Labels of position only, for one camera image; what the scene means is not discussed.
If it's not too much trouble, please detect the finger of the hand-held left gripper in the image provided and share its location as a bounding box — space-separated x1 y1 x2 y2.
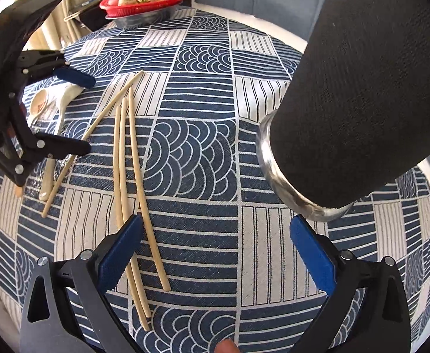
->
17 49 96 89
18 123 92 163

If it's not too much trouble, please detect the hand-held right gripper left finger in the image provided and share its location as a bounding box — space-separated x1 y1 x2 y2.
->
19 214 144 353

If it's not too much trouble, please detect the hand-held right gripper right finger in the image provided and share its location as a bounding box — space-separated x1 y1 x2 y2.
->
289 215 411 353

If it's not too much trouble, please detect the beige wooden chopstick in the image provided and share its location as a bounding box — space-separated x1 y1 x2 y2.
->
113 105 150 332
120 97 152 319
41 70 144 218
128 87 171 292

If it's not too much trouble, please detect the black cylindrical utensil holder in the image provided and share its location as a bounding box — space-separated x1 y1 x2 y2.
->
256 0 430 223

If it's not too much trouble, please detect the person's right hand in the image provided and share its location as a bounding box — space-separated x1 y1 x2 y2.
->
215 339 240 353

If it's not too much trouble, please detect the beige curtain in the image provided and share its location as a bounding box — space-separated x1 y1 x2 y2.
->
40 0 107 46

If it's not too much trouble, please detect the steel bowl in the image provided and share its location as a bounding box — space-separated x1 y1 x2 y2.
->
105 4 182 30

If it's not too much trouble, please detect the blue white patterned tablecloth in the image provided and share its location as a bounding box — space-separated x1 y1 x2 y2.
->
0 5 430 353

